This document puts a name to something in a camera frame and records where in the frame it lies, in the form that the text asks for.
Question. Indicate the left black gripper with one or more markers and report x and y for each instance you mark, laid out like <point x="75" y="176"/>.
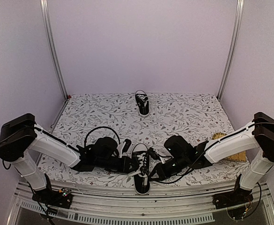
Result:
<point x="125" y="168"/>

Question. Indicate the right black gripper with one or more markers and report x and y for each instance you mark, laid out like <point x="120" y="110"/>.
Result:
<point x="159" y="169"/>

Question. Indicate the black canvas sneaker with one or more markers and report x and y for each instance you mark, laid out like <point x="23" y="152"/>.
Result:
<point x="142" y="102"/>
<point x="141" y="162"/>

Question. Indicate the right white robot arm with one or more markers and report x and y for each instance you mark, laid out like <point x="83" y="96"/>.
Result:
<point x="257" y="134"/>

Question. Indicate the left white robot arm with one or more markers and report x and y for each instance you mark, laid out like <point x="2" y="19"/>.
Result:
<point x="23" y="133"/>

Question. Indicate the floral patterned table mat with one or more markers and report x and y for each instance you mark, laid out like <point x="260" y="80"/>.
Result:
<point x="195" y="117"/>

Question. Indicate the woven bamboo tray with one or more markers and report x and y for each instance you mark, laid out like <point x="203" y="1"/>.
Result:
<point x="239" y="157"/>

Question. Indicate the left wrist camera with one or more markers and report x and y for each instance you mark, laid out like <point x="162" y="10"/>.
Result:
<point x="124" y="147"/>

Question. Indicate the front aluminium rail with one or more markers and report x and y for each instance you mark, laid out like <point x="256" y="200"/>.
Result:
<point x="163" y="205"/>

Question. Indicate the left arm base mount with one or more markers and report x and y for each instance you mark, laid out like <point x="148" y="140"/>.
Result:
<point x="61" y="198"/>

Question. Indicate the left aluminium frame post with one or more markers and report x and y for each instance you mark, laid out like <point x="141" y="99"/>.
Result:
<point x="52" y="47"/>

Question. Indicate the aluminium frame post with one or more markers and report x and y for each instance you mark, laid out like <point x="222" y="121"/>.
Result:
<point x="232" y="48"/>
<point x="52" y="47"/>

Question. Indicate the right aluminium frame post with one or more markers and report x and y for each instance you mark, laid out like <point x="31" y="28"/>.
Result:
<point x="232" y="48"/>

